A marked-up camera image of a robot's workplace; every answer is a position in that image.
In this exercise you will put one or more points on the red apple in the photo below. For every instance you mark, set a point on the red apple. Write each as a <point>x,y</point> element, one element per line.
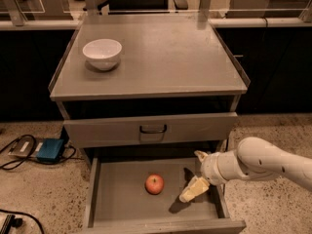
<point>154,184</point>

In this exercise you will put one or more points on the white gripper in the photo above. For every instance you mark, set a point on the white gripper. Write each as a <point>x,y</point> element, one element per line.
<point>209,168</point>

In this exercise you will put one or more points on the white ceramic bowl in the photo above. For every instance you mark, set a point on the white ceramic bowl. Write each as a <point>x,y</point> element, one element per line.
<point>103,54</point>

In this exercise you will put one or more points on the black drawer handle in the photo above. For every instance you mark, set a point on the black drawer handle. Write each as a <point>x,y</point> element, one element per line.
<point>153,129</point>

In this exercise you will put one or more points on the black device bottom left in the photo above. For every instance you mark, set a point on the black device bottom left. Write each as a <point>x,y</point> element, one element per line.
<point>10,221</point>

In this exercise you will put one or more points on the closed grey top drawer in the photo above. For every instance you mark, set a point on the closed grey top drawer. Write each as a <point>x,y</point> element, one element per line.
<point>125,131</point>

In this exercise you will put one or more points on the black office chair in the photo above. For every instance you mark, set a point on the black office chair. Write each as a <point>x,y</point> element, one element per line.
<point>121,7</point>

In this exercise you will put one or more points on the grey drawer cabinet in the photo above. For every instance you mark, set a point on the grey drawer cabinet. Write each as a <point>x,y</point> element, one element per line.
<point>171,64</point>

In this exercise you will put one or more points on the grey side table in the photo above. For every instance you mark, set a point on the grey side table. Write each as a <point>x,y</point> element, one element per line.
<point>266,8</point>

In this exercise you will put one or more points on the open grey middle drawer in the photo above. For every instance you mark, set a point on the open grey middle drawer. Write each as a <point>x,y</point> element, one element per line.
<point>118,203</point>

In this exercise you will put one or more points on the blue power box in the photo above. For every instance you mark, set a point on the blue power box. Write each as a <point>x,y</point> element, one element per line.
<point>50,150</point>

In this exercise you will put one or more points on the silver flat device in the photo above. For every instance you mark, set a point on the silver flat device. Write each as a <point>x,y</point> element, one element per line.
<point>27,146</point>

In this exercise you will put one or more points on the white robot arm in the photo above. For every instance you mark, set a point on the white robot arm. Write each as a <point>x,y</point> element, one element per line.
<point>253,159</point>

